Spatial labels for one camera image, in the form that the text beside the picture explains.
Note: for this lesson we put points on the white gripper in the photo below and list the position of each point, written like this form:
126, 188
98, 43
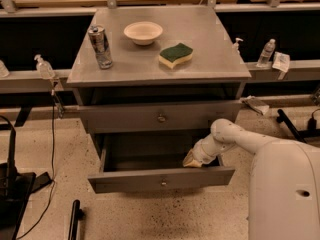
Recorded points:
201, 153

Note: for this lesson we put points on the grey drawer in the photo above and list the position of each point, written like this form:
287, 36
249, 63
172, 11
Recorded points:
152, 161
156, 116

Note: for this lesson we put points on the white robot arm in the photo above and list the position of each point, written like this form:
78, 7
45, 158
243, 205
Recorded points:
284, 191

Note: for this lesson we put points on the grey top drawer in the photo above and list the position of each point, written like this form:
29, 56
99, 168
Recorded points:
156, 116

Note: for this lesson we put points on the grey drawer cabinet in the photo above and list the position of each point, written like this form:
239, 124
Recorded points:
174, 68

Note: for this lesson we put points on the folded grey cloth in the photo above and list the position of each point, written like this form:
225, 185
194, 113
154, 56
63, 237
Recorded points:
256, 104

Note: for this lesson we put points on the green yellow sponge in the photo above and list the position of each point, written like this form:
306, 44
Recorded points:
175, 55

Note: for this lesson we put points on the black stand leg right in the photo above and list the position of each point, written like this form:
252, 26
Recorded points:
300, 135

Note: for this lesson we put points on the right sanitizer pump bottle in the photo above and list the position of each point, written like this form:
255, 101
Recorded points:
236, 44

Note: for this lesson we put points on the sanitizer pump bottle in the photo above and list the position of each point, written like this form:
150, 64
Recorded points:
236, 44
44, 68

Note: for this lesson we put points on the black floor bar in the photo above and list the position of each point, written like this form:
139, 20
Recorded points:
76, 215

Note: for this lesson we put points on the clear water bottle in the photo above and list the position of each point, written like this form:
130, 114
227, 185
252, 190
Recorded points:
266, 53

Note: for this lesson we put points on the white wipes packet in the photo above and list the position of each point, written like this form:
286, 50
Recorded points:
281, 62

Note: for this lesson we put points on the white bowl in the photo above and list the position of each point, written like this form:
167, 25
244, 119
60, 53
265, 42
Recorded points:
143, 33

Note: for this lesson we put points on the silver drink can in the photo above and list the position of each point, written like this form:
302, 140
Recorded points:
100, 44

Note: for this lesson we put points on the left sanitizer pump bottle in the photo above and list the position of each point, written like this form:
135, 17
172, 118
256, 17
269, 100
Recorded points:
44, 68

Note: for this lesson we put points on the black stand left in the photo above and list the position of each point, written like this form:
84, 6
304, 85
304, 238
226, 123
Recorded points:
15, 188

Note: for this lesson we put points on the clear bottle far left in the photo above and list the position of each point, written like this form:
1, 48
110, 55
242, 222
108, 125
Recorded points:
4, 72

